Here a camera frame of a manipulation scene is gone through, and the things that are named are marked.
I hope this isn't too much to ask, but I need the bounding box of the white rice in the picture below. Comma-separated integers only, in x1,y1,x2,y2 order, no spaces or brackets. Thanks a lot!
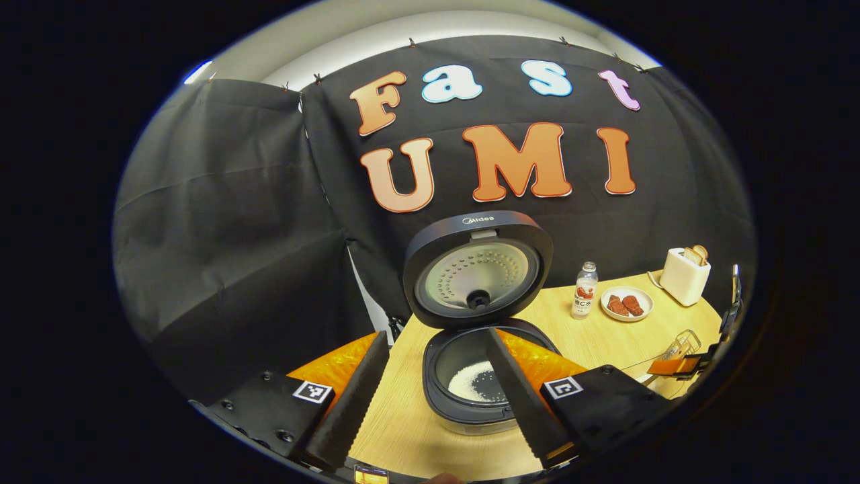
447,360,509,405

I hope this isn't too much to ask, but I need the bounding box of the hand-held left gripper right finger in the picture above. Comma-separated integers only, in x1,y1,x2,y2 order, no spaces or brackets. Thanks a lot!
485,327,673,469

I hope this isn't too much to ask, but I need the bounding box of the clear drink bottle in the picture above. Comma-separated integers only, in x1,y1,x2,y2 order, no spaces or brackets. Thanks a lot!
570,261,599,321

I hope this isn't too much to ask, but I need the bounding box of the white toaster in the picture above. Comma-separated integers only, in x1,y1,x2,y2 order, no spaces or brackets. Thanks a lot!
658,247,712,308

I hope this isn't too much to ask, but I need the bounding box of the dark grey rice cooker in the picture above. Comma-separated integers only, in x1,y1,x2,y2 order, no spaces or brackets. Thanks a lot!
402,210,562,436

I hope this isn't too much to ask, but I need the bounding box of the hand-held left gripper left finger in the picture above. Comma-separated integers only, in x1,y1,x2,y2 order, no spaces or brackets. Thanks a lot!
190,331,390,471

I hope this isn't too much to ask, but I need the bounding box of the black backdrop cloth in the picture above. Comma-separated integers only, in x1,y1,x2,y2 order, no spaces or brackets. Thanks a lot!
113,35,757,404

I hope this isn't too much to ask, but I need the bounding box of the white round plate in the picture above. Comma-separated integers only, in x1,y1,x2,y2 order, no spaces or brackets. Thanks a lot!
599,286,655,323

